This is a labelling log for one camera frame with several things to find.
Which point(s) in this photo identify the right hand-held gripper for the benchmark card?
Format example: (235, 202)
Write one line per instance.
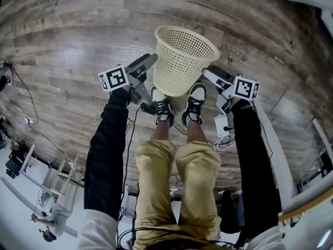
(242, 88)

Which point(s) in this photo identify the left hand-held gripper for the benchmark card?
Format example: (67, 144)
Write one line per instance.
(114, 77)

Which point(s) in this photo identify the cream mesh plastic wastebasket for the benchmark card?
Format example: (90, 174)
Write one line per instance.
(179, 61)

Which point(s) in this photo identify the person's right forearm black sleeve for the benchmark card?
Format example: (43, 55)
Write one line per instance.
(252, 165)

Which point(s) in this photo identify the person's left forearm black sleeve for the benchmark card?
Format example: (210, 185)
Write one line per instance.
(106, 152)

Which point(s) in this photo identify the person's right black white shoe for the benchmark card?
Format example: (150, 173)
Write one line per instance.
(194, 103)

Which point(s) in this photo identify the person's black white shoe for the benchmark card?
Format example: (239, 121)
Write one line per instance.
(194, 103)
(161, 105)

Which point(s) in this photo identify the small black adapter box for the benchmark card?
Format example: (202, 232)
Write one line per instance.
(147, 108)

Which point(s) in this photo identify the person's left black white shoe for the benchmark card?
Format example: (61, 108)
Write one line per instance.
(161, 105)

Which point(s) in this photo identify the white power box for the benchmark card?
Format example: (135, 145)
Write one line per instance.
(221, 126)

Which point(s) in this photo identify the person's right leg khaki trousers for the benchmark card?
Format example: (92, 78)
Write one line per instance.
(199, 176)

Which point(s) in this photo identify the person's leg khaki trousers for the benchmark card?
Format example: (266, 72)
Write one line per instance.
(199, 176)
(156, 181)

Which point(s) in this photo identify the person's left leg khaki trousers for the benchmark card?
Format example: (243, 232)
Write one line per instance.
(156, 181)

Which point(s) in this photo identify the wooden stool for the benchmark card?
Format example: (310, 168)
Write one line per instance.
(61, 174)

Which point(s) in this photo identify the black bag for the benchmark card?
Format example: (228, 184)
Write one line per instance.
(230, 212)

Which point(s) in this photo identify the black office chair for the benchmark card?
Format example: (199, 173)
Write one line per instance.
(13, 165)

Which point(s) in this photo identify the white curved rail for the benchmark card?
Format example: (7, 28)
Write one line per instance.
(278, 160)

